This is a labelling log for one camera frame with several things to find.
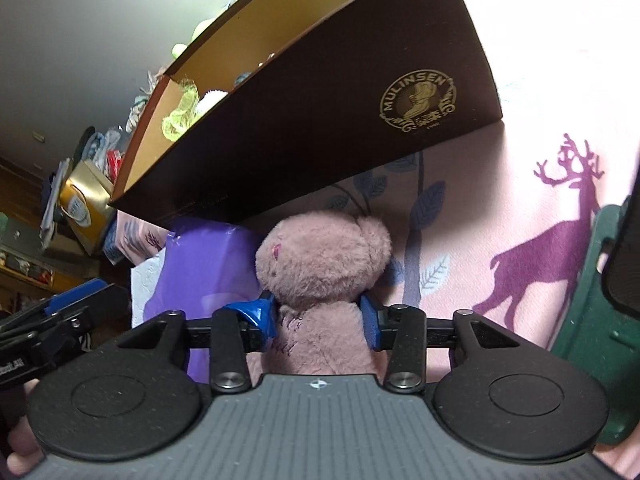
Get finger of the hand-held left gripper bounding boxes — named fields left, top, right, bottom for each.
left=42, top=277, right=118, bottom=318

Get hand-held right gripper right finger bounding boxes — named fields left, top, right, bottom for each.
left=357, top=294, right=526, bottom=394

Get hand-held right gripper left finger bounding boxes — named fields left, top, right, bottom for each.
left=97, top=287, right=277, bottom=395

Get pink plush bunny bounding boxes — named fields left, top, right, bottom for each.
left=247, top=211, right=393, bottom=378

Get neon green knotted cloth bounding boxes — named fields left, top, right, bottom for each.
left=161, top=77, right=201, bottom=142

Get brown cardboard shoe box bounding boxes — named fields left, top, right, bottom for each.
left=107, top=0, right=505, bottom=226

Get person's left hand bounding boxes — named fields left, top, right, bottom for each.
left=5, top=377, right=48, bottom=478

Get purple tissue pack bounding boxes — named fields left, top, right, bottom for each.
left=131, top=217, right=263, bottom=381

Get gold paper bag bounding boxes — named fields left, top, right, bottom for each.
left=59, top=160, right=117, bottom=256

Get stack of papers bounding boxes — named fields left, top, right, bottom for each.
left=39, top=157, right=73, bottom=251

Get clear plastic bags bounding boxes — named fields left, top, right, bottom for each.
left=82, top=127, right=123, bottom=181

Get white pink knotted cloth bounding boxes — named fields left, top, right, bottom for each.
left=125, top=65, right=168, bottom=133

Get white plush toy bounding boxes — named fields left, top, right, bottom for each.
left=195, top=87, right=230, bottom=113

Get green folding phone stand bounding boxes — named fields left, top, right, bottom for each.
left=550, top=192, right=640, bottom=446

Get light green plush toy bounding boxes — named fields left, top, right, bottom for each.
left=170, top=16, right=223, bottom=60

